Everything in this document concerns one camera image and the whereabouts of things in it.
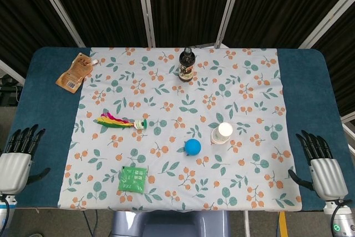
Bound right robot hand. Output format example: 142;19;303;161
288;129;349;201

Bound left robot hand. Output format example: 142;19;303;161
0;124;52;195

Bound colourful feather shuttlecock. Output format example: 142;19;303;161
93;112;148;130

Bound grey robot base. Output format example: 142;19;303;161
110;210;231;237

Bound floral tablecloth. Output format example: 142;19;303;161
57;46;303;211

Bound blue table mat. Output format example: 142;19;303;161
14;47;344;212

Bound orange snack pouch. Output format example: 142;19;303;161
55;52;100;94

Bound stacked white paper cups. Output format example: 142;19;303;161
210;122;234;145

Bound green tea packet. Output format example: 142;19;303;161
117;165;149;194

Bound blue ball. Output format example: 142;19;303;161
184;138;202;157

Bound dark tea bottle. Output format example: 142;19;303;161
177;47;196;83

